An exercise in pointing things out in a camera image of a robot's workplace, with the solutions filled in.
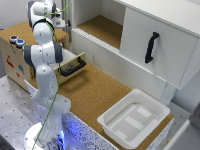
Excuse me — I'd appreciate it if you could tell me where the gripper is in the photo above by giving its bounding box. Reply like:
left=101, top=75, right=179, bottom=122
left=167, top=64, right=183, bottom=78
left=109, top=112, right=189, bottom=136
left=53, top=17, right=67, bottom=30

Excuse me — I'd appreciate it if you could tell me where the wooden drawer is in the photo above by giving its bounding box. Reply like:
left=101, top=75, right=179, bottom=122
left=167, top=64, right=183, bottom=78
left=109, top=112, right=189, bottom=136
left=55, top=51, right=87, bottom=86

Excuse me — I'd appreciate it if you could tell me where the blue button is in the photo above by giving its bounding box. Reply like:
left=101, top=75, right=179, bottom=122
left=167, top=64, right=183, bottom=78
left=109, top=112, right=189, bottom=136
left=15, top=38, right=26, bottom=48

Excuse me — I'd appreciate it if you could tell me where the red button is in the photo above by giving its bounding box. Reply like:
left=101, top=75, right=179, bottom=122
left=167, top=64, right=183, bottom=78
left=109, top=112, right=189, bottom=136
left=9, top=34, right=19, bottom=44

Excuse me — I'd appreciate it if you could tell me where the white cabinet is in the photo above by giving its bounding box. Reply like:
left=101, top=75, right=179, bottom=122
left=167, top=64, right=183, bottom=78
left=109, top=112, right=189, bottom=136
left=70, top=0, right=200, bottom=108

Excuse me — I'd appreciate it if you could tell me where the wooden drawer box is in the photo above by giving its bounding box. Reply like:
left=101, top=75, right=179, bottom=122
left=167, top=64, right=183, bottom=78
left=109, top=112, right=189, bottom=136
left=0, top=20, right=72, bottom=93

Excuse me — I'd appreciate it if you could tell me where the white sliding door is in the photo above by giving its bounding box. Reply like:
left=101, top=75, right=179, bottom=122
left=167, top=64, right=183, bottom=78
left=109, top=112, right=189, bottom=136
left=118, top=6, right=200, bottom=90

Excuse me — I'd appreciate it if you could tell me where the white plastic box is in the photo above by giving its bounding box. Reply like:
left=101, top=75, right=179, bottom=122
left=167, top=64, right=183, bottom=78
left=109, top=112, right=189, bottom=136
left=96, top=88, right=172, bottom=150

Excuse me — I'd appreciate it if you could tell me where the black drawer handle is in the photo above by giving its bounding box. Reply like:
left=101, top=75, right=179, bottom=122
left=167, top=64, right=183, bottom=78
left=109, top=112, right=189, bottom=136
left=59, top=56, right=87, bottom=78

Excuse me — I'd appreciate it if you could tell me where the green cable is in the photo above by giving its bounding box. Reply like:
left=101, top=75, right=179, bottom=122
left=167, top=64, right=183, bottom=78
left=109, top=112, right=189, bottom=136
left=32, top=0, right=75, bottom=150

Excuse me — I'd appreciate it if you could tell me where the black door handle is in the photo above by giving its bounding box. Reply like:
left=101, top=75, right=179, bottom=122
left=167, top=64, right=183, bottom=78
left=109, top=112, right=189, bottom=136
left=144, top=31, right=161, bottom=65

